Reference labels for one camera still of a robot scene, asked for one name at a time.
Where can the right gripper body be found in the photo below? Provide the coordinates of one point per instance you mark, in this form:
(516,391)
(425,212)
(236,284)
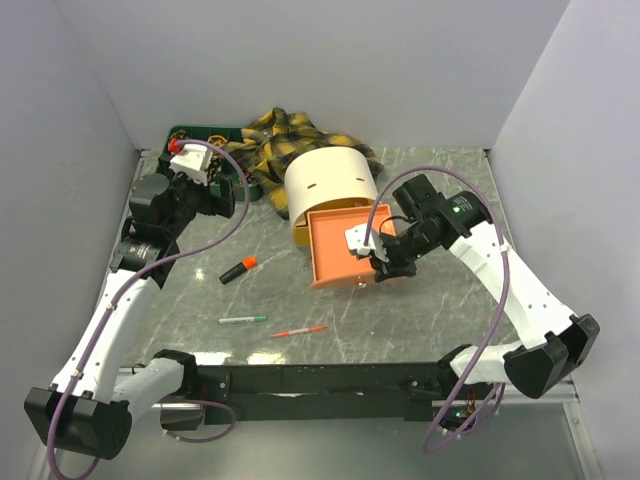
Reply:
(402,250)

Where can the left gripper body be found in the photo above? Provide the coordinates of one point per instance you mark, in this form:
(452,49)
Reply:
(191,197)

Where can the black orange highlighter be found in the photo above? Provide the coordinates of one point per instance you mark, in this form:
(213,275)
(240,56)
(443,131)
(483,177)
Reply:
(237,270)

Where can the round cream drawer organizer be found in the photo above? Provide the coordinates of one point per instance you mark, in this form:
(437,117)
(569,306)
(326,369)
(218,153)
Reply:
(330,191)

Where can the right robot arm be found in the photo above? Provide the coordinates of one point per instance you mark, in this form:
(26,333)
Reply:
(552,339)

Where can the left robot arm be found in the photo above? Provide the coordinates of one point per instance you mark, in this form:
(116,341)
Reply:
(86,409)

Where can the black floral rolled tie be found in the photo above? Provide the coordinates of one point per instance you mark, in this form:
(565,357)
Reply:
(214,169)

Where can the brown patterned rolled tie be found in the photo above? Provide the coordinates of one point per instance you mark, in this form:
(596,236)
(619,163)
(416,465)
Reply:
(180,135)

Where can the tan rolled item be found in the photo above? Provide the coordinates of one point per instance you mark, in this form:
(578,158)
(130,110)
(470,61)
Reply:
(218,140)

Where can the yellow plaid cloth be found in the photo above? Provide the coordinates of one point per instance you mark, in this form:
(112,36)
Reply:
(272,142)

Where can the green capped white pen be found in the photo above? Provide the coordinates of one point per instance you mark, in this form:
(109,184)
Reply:
(243,320)

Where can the orange pencil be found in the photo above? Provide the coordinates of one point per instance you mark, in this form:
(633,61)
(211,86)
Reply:
(299,331)

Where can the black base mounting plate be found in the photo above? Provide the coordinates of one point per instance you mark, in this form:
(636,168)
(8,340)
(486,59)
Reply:
(331,391)

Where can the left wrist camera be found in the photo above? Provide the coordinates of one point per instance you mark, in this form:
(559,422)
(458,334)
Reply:
(192,160)

